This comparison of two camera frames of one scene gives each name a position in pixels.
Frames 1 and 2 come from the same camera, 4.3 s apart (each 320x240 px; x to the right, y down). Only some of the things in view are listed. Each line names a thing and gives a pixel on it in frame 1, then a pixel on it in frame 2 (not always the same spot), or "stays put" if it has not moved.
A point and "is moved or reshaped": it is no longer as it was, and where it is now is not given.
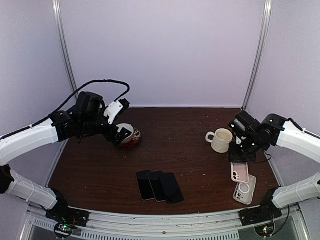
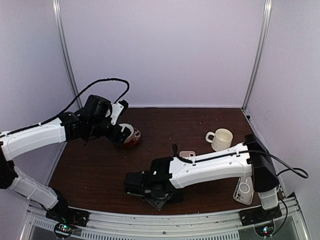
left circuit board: [63, 230] stays put
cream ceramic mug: [221, 138] stays put
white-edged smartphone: [239, 172] is moved or reshaped
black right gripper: [234, 157] → [157, 203]
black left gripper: [110, 137] stays put
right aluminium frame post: [265, 35] stays put
